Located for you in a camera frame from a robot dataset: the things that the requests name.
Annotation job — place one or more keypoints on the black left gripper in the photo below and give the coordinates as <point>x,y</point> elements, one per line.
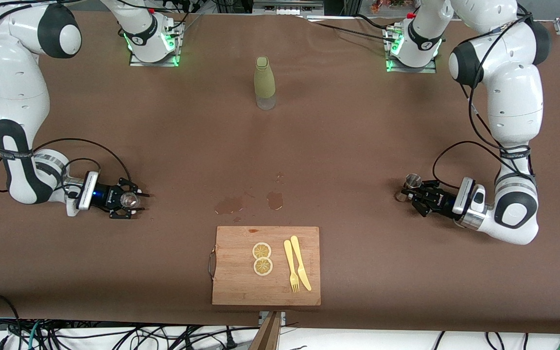
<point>443,201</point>

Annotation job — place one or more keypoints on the yellow plastic knife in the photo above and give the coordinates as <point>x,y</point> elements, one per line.
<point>304,277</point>

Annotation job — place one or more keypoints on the yellow plastic fork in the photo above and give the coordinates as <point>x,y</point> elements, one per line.
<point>288,255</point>

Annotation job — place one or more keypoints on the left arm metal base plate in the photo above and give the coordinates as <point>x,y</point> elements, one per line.
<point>393,58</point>

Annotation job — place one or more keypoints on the brown paper table cover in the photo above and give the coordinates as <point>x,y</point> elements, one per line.
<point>358,267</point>

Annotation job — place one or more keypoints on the metal measuring jigger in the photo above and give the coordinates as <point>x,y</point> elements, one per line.
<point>412,182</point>

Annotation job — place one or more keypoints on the grey equipment box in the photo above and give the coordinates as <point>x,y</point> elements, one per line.
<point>287,7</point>

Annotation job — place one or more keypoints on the wooden cutting board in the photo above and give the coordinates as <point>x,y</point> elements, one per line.
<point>236,287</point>

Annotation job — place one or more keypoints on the metal bracket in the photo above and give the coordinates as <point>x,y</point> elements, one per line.
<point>262,317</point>

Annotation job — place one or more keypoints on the lemon slice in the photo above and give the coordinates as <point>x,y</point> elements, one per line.
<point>261,251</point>
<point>263,266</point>

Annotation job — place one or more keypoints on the wooden beam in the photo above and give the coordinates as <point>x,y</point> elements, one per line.
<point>268,335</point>

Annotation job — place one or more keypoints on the glass bottle with green sleeve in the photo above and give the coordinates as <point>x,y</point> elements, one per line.
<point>264,82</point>

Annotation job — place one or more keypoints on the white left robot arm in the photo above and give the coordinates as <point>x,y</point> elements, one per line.
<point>513,97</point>

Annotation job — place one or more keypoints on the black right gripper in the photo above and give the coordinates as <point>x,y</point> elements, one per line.
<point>105,195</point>

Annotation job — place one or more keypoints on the clear glass cup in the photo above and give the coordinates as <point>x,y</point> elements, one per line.
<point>129,200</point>

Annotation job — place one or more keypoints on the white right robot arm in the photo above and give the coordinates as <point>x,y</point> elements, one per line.
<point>15,82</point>

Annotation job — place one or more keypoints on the spilled liquid puddle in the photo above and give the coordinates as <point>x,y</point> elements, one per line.
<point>275,200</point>

